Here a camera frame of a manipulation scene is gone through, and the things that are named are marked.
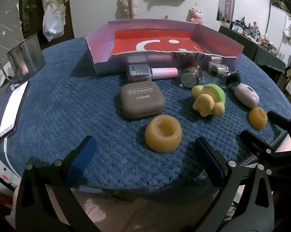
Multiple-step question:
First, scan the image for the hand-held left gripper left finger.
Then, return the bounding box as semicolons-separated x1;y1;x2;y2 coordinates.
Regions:
15;136;97;232

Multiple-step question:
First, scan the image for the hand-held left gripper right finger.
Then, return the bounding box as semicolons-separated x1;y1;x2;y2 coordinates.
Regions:
194;136;275;232

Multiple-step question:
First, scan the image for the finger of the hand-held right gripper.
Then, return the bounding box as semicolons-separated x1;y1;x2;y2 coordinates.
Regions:
240;130;291;165
267;111;291;137

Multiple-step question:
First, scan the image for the small yellow rubber ring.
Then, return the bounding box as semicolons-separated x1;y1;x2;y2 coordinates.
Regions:
248;106;268;130

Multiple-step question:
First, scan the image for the green and yellow turtle toy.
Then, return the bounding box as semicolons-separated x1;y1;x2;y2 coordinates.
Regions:
191;83;226;117

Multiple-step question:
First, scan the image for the dark nail polish bottle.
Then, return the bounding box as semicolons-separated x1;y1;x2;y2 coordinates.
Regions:
225;74;241;89

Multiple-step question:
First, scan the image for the silver studded cylinder cap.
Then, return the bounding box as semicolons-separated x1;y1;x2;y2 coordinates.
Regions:
208;61;229;76

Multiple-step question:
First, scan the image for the brown eye shadow compact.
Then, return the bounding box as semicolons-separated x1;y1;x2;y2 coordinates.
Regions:
119;82;166;119

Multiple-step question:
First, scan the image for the brown-capped glass bottle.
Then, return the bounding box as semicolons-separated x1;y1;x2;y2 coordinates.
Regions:
180;63;203;88

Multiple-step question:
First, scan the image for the pink nail polish bottle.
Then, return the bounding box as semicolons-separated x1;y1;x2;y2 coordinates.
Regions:
127;63;178;82

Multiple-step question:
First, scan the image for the pink cardboard box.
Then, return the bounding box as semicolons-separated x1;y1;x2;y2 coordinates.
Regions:
85;20;245;76

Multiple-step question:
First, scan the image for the blue textured mat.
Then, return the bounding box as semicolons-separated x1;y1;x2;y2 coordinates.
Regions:
0;37;291;194

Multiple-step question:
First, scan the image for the pink cloth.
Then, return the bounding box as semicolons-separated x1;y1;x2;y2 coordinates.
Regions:
70;190;209;232

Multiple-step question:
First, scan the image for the dark green table cloth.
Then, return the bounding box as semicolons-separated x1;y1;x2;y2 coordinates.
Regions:
219;25;287;72

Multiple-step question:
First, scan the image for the white plush toy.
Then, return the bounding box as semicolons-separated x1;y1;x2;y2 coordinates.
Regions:
0;155;20;189

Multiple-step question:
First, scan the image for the smartphone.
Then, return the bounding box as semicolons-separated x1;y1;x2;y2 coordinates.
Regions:
0;81;30;142

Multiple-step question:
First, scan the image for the row of small bottles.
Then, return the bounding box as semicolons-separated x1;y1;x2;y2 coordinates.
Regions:
220;14;288;58

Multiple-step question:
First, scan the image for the white cabinet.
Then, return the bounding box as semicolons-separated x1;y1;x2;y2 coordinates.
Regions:
266;0;291;54

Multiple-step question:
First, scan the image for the metal cup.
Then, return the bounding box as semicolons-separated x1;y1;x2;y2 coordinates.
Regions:
0;33;45;82

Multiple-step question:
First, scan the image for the red printed paper liner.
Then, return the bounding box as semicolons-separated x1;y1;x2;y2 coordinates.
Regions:
110;30;210;58

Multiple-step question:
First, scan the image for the pink bear plush toy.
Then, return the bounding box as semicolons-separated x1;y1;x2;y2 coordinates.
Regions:
186;3;204;25

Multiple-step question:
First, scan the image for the clear plastic bag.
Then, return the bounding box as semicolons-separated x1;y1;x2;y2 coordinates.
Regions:
42;5;64;42

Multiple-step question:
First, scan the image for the dark brown door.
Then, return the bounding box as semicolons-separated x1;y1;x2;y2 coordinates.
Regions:
19;0;74;46

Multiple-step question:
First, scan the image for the white cable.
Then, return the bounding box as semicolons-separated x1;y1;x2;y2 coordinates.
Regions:
4;138;21;179

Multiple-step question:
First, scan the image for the door handle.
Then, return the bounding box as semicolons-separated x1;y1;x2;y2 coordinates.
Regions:
22;5;37;26

